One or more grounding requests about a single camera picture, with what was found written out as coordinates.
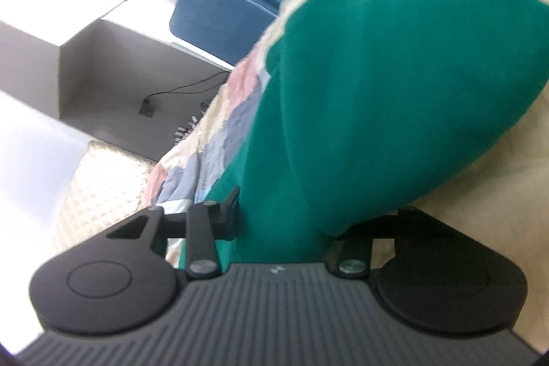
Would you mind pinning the green hooded sweatshirt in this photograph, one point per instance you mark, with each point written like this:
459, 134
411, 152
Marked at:
370, 105

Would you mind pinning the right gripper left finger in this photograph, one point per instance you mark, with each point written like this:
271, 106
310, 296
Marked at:
207, 222

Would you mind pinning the black wall charger plug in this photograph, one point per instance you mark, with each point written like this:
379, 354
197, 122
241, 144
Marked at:
146, 108

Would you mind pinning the quilted cream headboard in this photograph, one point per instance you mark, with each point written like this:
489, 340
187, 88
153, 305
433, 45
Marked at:
108, 185

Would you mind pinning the blue upholstered chair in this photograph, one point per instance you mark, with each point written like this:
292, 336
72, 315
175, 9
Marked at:
225, 29

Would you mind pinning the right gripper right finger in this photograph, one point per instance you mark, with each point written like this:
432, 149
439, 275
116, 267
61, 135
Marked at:
350, 254

